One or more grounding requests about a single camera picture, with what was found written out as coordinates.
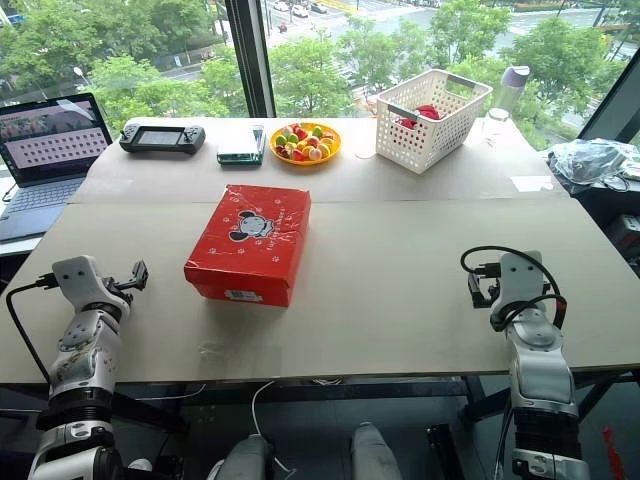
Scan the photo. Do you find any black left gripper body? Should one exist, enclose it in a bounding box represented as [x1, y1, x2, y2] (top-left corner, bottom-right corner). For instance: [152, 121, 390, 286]
[101, 276, 136, 307]

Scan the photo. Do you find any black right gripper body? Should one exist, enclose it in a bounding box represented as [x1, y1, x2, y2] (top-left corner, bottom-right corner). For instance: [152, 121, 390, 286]
[477, 263, 503, 301]

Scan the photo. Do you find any red gift box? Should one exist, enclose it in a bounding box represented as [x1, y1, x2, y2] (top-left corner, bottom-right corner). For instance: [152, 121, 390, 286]
[183, 183, 313, 308]

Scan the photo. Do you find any black handheld game console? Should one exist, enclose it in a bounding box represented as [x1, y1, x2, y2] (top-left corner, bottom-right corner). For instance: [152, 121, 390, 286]
[118, 122, 207, 155]

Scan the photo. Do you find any grey open laptop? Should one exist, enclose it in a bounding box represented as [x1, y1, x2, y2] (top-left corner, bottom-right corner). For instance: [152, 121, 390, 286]
[0, 92, 114, 244]

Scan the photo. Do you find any black and red box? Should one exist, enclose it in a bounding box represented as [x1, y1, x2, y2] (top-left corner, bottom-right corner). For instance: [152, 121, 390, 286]
[606, 213, 640, 257]

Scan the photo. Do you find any crumpled clear plastic bag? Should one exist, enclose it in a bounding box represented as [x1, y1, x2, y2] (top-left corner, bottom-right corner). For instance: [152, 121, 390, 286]
[546, 138, 640, 195]

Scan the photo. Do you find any clear glass jar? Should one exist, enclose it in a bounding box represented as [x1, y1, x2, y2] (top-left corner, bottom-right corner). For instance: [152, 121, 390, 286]
[481, 107, 512, 143]

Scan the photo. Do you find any green and white flat box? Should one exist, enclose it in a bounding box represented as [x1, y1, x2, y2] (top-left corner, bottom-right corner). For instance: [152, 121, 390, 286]
[216, 124, 266, 167]

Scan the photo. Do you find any white perforated plastic basket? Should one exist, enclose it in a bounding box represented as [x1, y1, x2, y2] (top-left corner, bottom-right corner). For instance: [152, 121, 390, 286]
[374, 68, 494, 175]

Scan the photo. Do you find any red cloth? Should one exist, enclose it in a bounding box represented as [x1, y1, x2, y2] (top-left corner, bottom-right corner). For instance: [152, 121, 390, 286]
[396, 104, 442, 130]

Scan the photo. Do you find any grey rounded knee cover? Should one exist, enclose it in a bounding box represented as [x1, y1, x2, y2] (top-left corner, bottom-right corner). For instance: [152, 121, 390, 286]
[349, 421, 404, 480]
[207, 433, 275, 480]

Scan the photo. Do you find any clear bottle with purple lid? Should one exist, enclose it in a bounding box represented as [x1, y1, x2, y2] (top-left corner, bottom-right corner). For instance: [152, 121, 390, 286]
[494, 64, 531, 115]

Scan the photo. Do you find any yellow plastic plate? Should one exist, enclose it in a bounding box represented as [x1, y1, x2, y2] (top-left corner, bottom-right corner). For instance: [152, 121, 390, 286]
[269, 122, 343, 166]

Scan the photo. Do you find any black window pillar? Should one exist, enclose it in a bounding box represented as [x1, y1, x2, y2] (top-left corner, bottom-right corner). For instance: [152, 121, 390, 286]
[223, 0, 277, 119]

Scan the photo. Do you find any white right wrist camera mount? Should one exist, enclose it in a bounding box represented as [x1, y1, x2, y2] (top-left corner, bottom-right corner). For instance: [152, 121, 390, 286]
[492, 250, 551, 314]

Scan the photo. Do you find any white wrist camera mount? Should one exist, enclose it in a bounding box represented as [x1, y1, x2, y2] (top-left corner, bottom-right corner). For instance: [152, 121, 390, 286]
[51, 255, 132, 317]
[492, 250, 551, 314]

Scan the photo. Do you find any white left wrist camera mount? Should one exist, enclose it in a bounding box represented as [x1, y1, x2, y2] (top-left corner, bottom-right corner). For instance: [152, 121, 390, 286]
[51, 255, 132, 317]

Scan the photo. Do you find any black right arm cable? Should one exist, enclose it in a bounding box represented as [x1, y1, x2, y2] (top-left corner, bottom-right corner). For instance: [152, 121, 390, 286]
[459, 245, 569, 332]

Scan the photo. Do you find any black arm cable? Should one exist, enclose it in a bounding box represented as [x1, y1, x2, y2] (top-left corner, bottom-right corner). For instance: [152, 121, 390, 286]
[3, 273, 55, 384]
[459, 245, 569, 332]

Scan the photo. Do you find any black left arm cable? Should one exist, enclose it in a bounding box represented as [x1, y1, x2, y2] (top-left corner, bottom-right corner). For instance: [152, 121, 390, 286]
[3, 273, 55, 384]

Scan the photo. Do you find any black metal table frame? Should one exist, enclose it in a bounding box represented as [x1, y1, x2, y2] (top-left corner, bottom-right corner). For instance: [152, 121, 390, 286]
[0, 370, 640, 436]

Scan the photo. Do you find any white hanging cable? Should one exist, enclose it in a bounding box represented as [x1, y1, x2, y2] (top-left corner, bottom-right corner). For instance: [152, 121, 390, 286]
[251, 381, 292, 475]

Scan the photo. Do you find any red strap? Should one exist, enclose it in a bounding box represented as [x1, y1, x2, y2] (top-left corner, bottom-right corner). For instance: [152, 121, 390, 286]
[601, 426, 627, 480]

